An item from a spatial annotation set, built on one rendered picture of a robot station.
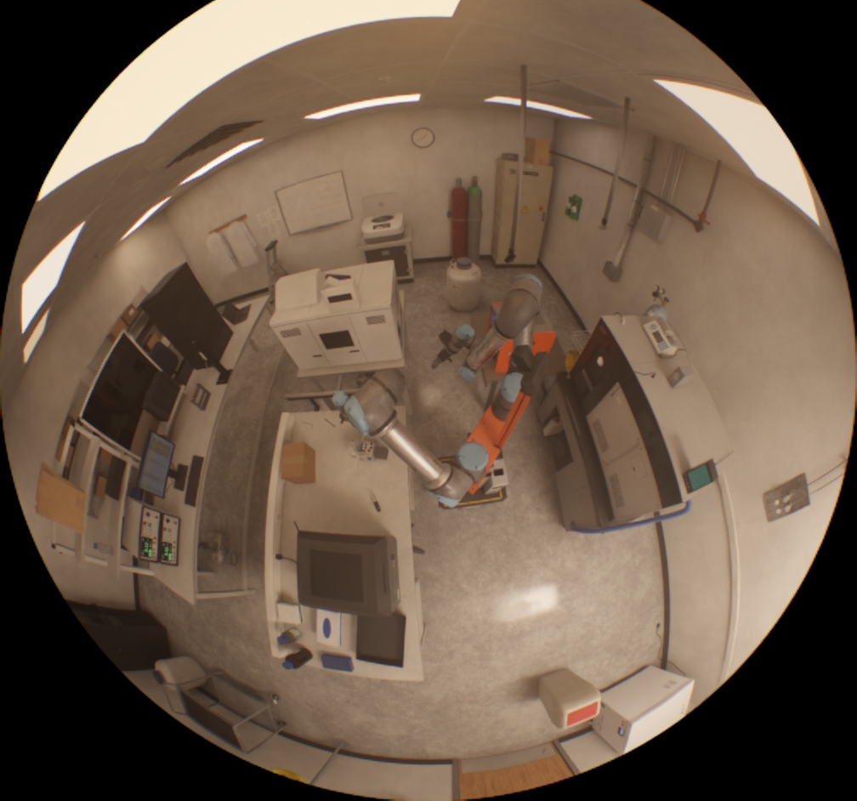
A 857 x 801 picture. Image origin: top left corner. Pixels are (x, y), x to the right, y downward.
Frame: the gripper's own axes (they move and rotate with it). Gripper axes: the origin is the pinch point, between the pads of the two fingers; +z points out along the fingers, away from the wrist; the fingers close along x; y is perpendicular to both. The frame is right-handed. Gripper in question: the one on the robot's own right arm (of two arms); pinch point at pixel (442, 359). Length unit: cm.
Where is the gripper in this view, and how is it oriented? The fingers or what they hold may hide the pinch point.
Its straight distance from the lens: 139.4
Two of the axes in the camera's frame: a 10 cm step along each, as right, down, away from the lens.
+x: 6.9, -5.3, 4.9
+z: -3.1, 3.9, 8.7
